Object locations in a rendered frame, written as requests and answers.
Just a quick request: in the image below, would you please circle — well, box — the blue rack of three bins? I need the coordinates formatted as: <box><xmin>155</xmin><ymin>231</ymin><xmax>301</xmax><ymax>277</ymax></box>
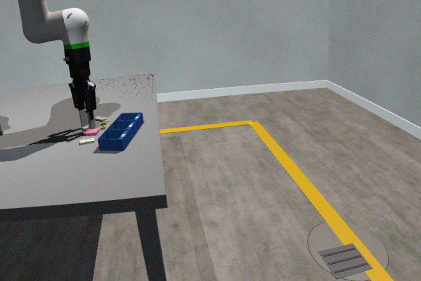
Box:
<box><xmin>97</xmin><ymin>113</ymin><xmax>143</xmax><ymax>151</ymax></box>

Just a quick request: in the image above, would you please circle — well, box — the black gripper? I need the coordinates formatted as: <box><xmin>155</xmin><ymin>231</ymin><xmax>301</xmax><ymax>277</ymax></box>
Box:
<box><xmin>68</xmin><ymin>62</ymin><xmax>97</xmax><ymax>129</ymax></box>

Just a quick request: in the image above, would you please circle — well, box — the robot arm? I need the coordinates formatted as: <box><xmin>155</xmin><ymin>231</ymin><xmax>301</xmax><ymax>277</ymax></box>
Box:
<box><xmin>18</xmin><ymin>0</ymin><xmax>91</xmax><ymax>65</ymax></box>

